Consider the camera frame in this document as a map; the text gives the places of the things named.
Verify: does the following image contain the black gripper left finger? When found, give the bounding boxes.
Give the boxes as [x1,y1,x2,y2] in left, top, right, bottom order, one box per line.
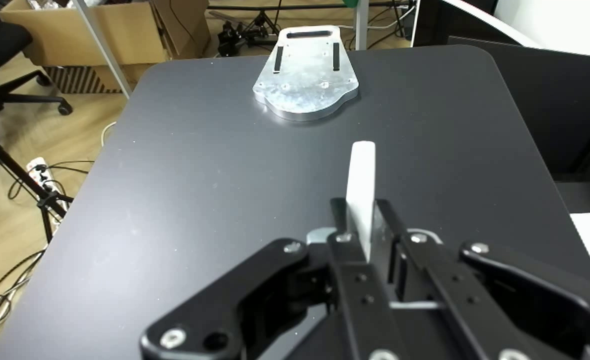
[139,195,403,360]

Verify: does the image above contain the silver metal mounting plate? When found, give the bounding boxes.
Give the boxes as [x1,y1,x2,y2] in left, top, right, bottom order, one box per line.
[250,24,363,125]

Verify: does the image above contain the black floor cables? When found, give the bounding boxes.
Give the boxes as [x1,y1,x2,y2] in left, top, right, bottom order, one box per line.
[0,246,50,335]

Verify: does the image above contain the black camera equipment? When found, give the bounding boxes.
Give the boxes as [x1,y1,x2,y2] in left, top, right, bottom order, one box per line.
[217,7,282,57]

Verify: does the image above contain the black open bin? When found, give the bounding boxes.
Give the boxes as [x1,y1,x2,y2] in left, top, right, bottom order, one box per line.
[486,46,590,181]

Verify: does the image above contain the large cardboard box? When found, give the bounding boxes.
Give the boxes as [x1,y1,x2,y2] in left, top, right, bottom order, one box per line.
[0,0,171,68]

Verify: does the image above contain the small cardboard box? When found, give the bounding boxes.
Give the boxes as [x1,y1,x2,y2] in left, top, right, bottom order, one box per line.
[151,0,213,57]

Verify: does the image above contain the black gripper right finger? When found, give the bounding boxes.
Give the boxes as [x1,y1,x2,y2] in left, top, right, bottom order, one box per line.
[375,198,590,360]

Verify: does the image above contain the white power strip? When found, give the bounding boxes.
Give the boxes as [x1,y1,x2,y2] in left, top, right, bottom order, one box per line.
[25,156,55,192]

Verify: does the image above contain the upright grey pole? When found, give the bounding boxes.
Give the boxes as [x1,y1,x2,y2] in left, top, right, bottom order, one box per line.
[353,0,370,52]

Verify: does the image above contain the black office chair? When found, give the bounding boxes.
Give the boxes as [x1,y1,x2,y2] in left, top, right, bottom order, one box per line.
[0,0,77,137]

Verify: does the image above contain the slanted grey metal pole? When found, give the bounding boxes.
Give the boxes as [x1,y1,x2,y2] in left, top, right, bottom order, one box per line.
[72,0,134,101]

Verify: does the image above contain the black tripod stand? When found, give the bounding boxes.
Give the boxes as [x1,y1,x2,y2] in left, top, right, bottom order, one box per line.
[0,121,77,246]

